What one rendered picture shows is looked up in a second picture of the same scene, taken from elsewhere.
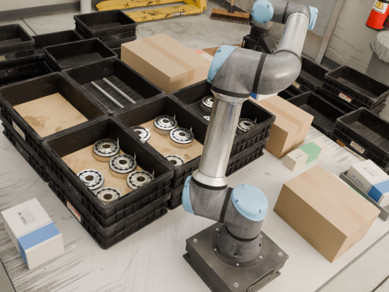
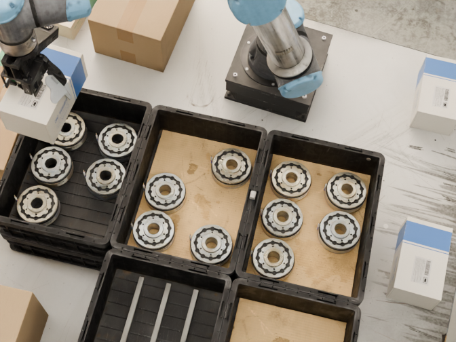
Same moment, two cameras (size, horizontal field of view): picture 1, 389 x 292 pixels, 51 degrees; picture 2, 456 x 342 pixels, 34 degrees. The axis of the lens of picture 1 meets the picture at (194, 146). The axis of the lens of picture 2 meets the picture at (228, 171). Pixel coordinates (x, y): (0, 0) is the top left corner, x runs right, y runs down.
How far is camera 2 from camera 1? 1.91 m
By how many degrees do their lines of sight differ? 67
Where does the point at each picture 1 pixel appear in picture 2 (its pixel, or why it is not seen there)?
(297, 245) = (197, 32)
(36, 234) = (429, 239)
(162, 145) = (196, 210)
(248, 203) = (294, 9)
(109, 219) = (368, 168)
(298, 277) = not seen: hidden behind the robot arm
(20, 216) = (427, 276)
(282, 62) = not seen: outside the picture
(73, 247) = (387, 224)
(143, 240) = not seen: hidden behind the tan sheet
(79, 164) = (318, 273)
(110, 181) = (313, 218)
